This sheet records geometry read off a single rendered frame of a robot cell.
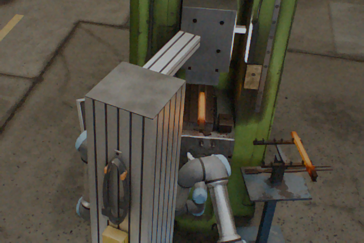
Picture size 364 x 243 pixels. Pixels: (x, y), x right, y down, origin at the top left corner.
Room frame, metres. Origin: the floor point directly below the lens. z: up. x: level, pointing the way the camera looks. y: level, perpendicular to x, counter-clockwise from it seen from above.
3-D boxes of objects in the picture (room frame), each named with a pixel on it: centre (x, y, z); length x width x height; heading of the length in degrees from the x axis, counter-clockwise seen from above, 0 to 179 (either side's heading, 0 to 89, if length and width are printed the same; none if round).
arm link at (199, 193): (2.04, -0.14, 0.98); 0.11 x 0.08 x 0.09; 1
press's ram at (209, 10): (2.85, -0.15, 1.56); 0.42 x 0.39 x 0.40; 0
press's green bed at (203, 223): (2.86, -0.16, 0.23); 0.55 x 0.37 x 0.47; 0
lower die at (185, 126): (2.85, -0.11, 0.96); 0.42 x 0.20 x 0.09; 0
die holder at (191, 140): (2.86, -0.16, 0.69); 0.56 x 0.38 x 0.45; 0
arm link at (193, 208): (2.03, -0.12, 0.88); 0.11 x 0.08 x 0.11; 111
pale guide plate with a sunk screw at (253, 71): (2.77, -0.42, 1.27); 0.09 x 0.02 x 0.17; 90
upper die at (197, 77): (2.85, -0.11, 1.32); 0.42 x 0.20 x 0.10; 0
